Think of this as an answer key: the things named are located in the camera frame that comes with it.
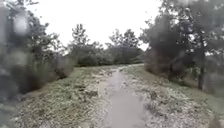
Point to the row of trees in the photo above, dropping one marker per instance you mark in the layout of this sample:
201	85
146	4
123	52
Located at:
103	50
190	43
26	56

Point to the narrow grey dirt path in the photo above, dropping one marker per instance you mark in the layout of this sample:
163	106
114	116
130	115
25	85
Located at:
121	106

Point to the patchy grass ground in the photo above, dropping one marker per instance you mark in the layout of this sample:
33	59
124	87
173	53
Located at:
66	100
173	100

